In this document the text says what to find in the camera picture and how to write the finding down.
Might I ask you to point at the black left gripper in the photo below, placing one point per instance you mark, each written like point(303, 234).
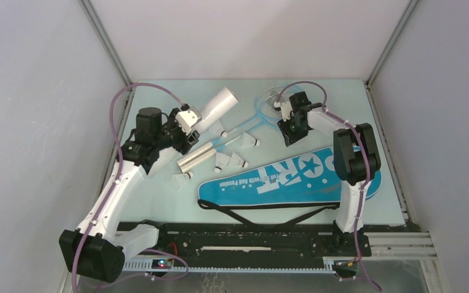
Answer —
point(183, 146)

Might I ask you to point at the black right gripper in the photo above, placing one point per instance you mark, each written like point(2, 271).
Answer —
point(289, 137)

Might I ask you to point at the white shuttlecock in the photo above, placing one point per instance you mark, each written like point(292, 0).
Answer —
point(221, 161)
point(237, 161)
point(182, 178)
point(248, 140)
point(218, 129)

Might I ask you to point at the white shuttlecock tube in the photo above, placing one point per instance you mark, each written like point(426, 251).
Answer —
point(215, 109)

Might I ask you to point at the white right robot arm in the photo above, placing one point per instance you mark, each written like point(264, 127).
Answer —
point(355, 154)

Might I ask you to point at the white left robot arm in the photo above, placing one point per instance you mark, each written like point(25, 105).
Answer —
point(93, 249)

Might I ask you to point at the blue racket upper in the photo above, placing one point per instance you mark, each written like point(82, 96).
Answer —
point(275, 101)

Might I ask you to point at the blue racket bag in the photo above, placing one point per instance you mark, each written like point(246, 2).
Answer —
point(305, 180)

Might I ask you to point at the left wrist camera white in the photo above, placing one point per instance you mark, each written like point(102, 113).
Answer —
point(187, 119)

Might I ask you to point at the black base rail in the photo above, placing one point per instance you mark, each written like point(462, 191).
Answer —
point(236, 246)

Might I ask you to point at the aluminium frame post left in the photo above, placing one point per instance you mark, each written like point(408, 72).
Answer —
point(104, 38)

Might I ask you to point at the aluminium frame post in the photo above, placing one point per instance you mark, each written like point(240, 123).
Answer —
point(104, 38)
point(400, 27)

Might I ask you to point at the aluminium frame post right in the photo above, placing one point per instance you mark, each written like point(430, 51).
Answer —
point(400, 27)

